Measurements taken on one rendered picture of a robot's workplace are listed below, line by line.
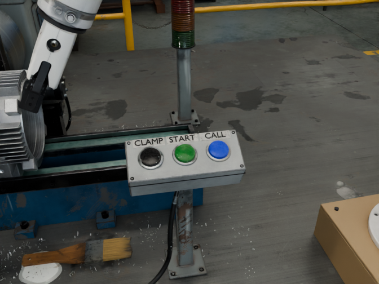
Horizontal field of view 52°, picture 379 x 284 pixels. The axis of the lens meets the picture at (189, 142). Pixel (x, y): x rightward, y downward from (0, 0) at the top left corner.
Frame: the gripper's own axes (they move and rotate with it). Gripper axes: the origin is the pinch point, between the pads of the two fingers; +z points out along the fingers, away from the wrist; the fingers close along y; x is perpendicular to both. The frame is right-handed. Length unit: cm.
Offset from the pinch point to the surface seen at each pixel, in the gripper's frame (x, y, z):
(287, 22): -232, 361, -8
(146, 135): -25.1, 11.1, 5.1
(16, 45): 7.0, 35.8, 7.3
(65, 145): -9.7, 10.3, 13.9
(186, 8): -25.9, 33.1, -20.1
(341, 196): -67, -4, -6
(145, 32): -89, 355, 74
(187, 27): -28.4, 33.2, -16.0
